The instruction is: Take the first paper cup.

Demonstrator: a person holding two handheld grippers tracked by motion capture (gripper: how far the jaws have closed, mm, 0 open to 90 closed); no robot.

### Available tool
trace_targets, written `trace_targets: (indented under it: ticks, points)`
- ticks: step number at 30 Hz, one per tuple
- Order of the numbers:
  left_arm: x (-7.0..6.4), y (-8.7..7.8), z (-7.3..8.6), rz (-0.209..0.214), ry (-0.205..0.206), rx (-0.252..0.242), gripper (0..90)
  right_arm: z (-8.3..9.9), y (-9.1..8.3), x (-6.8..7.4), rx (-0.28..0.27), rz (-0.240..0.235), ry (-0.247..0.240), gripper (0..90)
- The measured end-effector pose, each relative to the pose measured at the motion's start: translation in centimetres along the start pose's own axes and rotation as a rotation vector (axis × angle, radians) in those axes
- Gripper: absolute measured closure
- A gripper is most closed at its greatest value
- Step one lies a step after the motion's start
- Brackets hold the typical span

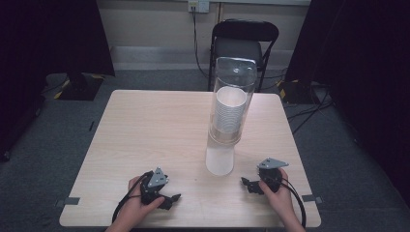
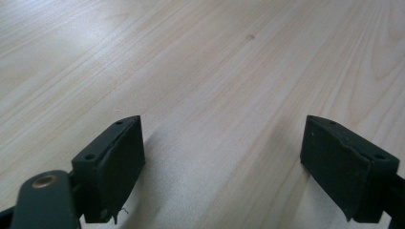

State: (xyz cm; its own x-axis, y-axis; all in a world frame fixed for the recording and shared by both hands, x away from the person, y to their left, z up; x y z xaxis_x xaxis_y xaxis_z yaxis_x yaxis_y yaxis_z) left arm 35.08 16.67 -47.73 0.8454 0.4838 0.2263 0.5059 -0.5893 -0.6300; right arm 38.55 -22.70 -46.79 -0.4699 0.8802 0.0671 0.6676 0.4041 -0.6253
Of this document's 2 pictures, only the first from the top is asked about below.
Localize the white wall outlet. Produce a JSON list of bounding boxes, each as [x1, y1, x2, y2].
[[188, 0, 211, 15]]

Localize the black wall cable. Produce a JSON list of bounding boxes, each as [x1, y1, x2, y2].
[[191, 9, 211, 79]]

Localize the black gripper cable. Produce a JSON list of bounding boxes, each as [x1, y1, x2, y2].
[[279, 177, 308, 228], [111, 171, 153, 224]]

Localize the black floor cables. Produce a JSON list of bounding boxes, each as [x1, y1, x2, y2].
[[285, 81, 336, 135]]

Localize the grey tape strip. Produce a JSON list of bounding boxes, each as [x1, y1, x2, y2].
[[301, 193, 323, 205], [54, 196, 81, 208]]

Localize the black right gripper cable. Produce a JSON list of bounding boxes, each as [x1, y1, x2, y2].
[[279, 177, 308, 228]]

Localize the stack of white paper cups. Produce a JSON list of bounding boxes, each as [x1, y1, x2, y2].
[[211, 85, 249, 135]]

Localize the person's left hand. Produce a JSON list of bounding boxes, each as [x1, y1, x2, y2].
[[115, 175, 166, 227]]

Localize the black stand base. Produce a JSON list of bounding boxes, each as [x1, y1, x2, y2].
[[278, 78, 321, 105], [53, 72, 105, 102]]

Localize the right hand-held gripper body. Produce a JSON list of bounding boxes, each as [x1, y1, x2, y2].
[[256, 157, 290, 194]]

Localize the dark curtain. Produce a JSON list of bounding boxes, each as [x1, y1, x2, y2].
[[0, 0, 116, 162], [284, 0, 410, 208]]

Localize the person's right hand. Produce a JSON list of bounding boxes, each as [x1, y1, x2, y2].
[[258, 168, 300, 222]]

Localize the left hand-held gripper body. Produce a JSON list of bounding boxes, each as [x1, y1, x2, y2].
[[139, 166, 170, 206]]

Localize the black folding chair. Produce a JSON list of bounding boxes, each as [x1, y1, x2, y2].
[[207, 18, 280, 94]]

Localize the clear cup dispenser tube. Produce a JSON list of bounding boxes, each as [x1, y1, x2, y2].
[[205, 56, 259, 177]]

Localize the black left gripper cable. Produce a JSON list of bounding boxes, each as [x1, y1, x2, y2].
[[111, 171, 153, 224]]

